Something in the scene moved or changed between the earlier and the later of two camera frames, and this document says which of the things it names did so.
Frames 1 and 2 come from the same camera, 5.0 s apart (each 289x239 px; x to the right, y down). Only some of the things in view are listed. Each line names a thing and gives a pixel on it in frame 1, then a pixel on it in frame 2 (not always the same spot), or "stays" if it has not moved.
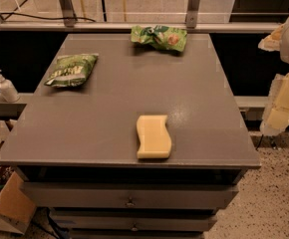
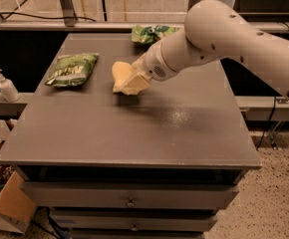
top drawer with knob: x=131 y=196 stays
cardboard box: x=12 y=210 stays
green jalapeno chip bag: x=72 y=70 stays
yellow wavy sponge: x=154 y=138 → x=121 y=72
